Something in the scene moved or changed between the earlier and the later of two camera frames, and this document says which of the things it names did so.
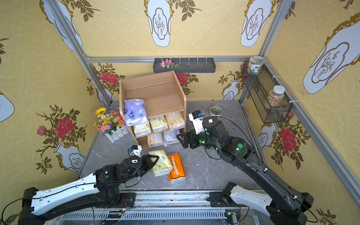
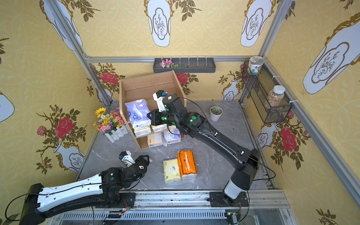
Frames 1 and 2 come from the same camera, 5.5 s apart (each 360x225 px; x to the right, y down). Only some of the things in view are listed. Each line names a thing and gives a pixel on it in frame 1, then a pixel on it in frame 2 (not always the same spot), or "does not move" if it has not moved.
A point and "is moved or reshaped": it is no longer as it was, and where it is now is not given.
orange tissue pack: [177, 175] -> [187, 166]
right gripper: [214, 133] -> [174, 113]
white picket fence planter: [118, 133] does not move
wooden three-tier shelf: [154, 106] does not move
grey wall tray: [191, 65] does not move
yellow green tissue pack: [163, 165] -> [171, 170]
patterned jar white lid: [255, 62] does not move
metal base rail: [192, 207] does not move
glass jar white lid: [275, 97] does not move
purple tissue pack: [135, 112] is moved or reshaped
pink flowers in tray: [168, 63] does not move
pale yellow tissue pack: [158, 123] does not move
